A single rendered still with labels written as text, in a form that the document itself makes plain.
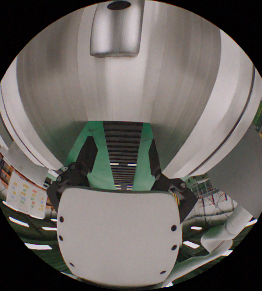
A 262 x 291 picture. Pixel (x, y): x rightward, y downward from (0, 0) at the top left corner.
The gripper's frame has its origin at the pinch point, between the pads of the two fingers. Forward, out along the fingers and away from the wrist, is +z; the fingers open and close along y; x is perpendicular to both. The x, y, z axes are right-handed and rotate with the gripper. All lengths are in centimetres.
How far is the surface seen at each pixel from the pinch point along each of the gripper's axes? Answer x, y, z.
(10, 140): 5.9, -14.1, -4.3
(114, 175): -9.6, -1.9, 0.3
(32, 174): -0.3, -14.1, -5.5
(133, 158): -4.2, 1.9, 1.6
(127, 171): -8.2, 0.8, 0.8
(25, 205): -159, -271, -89
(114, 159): -4.3, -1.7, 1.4
